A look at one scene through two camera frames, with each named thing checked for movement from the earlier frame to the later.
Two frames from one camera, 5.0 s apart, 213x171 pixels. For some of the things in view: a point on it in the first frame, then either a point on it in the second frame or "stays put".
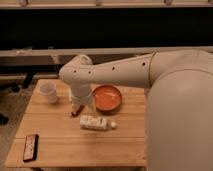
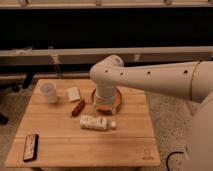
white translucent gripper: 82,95 → 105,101
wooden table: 110,132 stays put
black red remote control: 31,147 stays put
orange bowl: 107,98 stays put
